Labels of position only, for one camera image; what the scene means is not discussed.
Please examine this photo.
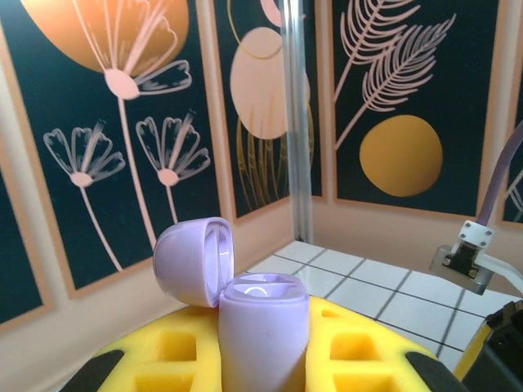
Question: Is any purple earbud charging case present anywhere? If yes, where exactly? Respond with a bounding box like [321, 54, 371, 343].
[152, 217, 308, 392]

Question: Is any aluminium corner post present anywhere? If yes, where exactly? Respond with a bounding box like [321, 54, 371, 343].
[281, 0, 315, 243]

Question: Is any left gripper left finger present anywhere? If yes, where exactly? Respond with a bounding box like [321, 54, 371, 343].
[65, 305, 224, 392]

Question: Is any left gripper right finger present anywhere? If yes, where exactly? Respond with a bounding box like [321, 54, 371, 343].
[304, 296, 472, 392]

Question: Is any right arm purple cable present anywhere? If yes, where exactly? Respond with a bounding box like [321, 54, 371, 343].
[476, 118, 523, 226]

